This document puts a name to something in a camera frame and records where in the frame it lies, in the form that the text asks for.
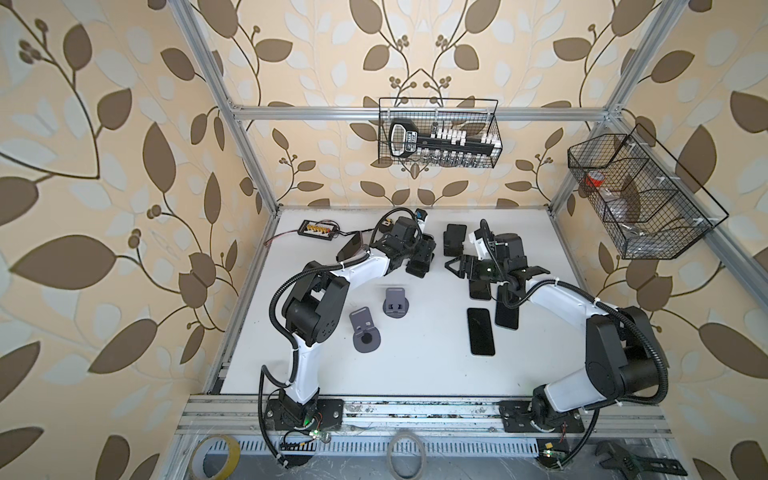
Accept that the black adjustable wrench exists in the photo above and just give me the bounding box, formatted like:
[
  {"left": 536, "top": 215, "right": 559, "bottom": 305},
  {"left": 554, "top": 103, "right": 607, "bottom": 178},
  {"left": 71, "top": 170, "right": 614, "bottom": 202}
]
[{"left": 595, "top": 441, "right": 688, "bottom": 479}]

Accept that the black power adapter board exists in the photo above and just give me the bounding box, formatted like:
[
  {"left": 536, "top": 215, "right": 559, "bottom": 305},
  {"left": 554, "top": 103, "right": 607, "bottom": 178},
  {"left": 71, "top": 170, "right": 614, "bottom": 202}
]
[{"left": 297, "top": 220, "right": 340, "bottom": 241}]

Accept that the black red cable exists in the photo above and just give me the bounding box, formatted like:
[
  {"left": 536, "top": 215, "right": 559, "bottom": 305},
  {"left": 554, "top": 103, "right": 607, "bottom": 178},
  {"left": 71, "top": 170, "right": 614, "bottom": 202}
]
[{"left": 265, "top": 225, "right": 380, "bottom": 247}]

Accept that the black wire basket right wall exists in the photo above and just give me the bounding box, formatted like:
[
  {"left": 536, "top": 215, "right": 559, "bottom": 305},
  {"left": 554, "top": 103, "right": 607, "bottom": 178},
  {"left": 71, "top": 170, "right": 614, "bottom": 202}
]
[{"left": 567, "top": 124, "right": 729, "bottom": 260}]

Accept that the dark round stand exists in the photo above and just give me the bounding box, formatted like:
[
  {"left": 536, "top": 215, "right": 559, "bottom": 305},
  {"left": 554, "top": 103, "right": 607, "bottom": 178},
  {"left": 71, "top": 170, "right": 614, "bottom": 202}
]
[{"left": 350, "top": 307, "right": 381, "bottom": 354}]

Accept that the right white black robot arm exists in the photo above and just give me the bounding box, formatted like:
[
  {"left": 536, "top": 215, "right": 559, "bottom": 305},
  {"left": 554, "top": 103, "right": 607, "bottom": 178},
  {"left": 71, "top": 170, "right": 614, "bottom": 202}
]
[{"left": 445, "top": 220, "right": 669, "bottom": 431}]

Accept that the grey round stand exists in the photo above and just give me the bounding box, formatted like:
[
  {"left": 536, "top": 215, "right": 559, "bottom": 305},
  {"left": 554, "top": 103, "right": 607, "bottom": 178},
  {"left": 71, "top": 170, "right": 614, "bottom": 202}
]
[{"left": 382, "top": 287, "right": 409, "bottom": 319}]

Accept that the red cap bottle in basket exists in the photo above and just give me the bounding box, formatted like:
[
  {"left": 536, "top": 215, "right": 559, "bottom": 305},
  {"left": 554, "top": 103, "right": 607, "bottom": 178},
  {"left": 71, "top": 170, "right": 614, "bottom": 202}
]
[{"left": 584, "top": 170, "right": 605, "bottom": 190}]

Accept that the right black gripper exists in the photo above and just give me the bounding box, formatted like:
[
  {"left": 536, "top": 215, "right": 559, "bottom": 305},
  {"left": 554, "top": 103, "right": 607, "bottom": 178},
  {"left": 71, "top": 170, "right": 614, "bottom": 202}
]
[{"left": 445, "top": 254, "right": 506, "bottom": 283}]

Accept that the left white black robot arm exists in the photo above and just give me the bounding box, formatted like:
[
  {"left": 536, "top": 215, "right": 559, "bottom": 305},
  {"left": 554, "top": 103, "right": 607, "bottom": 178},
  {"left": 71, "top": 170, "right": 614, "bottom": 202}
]
[{"left": 260, "top": 207, "right": 436, "bottom": 426}]

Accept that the black wire basket rear wall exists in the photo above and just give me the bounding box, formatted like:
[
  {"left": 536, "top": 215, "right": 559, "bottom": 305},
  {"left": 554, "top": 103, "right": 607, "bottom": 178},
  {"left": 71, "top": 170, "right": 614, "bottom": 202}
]
[{"left": 377, "top": 96, "right": 503, "bottom": 169}]

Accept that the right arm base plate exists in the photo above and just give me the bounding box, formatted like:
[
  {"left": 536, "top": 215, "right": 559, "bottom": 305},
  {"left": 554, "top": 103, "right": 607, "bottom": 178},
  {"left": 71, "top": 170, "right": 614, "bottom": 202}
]
[{"left": 498, "top": 400, "right": 586, "bottom": 434}]

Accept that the black tool in basket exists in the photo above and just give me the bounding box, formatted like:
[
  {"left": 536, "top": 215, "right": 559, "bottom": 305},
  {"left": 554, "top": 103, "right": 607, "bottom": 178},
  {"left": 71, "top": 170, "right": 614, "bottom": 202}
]
[{"left": 384, "top": 119, "right": 503, "bottom": 158}]

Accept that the grey tape ring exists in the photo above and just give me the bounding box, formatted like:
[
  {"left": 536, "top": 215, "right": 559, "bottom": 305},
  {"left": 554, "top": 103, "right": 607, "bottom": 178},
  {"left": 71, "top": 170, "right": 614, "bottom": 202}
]
[{"left": 386, "top": 431, "right": 428, "bottom": 480}]

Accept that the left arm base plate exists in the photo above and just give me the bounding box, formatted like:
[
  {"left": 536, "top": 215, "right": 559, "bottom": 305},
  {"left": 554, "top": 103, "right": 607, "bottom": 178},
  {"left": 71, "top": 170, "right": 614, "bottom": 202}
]
[{"left": 265, "top": 396, "right": 345, "bottom": 431}]

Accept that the black wire basket wall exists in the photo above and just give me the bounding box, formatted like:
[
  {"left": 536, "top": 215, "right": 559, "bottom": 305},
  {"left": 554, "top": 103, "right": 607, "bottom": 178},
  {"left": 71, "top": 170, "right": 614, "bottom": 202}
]
[
  {"left": 377, "top": 96, "right": 503, "bottom": 169},
  {"left": 567, "top": 124, "right": 729, "bottom": 260}
]

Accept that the yellow tape roll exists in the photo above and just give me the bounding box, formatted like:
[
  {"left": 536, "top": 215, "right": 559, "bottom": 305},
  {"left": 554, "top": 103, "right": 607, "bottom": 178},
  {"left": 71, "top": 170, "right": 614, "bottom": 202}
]
[{"left": 187, "top": 435, "right": 242, "bottom": 480}]

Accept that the black rear phone stand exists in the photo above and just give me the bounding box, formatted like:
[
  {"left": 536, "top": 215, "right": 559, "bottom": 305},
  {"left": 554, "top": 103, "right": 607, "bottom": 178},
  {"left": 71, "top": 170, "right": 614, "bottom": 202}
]
[{"left": 443, "top": 223, "right": 467, "bottom": 258}]

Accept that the black phone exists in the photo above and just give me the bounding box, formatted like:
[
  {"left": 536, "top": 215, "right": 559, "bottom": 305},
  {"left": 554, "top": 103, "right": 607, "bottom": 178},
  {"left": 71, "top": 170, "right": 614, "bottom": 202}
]
[
  {"left": 469, "top": 280, "right": 492, "bottom": 301},
  {"left": 467, "top": 308, "right": 496, "bottom": 356},
  {"left": 494, "top": 285, "right": 520, "bottom": 330}
]

